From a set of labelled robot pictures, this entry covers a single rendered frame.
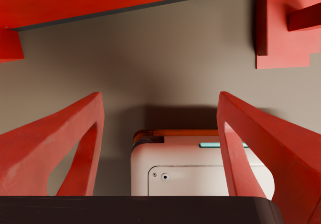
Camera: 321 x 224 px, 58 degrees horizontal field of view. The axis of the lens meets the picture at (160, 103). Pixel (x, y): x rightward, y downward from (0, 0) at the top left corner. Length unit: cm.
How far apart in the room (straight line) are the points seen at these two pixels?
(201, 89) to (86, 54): 46
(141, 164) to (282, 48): 61
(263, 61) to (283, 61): 7
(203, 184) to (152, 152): 19
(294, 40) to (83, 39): 75
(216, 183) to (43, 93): 73
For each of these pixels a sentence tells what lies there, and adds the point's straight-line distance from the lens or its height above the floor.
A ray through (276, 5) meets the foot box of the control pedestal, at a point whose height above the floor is 12.
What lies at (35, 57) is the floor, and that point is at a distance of 122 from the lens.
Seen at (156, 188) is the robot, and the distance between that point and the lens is 93.
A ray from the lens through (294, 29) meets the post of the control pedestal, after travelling 105.
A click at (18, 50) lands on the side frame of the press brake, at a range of 120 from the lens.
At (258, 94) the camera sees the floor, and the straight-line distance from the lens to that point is 119.
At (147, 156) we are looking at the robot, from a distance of 89.
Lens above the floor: 112
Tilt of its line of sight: 81 degrees down
